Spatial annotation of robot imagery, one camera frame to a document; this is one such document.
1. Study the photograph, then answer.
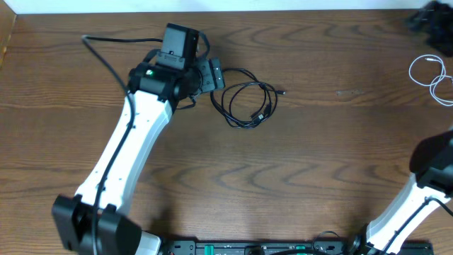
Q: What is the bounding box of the black usb cable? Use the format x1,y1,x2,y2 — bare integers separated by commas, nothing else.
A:
210,67,287,130

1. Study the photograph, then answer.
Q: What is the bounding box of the white usb cable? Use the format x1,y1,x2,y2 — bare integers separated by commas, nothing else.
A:
408,54,453,107

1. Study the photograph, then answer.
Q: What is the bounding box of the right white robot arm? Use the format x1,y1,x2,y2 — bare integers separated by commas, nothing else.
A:
342,1,452,255

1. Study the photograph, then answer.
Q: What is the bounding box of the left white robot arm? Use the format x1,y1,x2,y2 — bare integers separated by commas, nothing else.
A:
52,23,224,254

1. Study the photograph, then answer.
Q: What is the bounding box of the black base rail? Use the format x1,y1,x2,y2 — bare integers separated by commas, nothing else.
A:
161,239,435,255

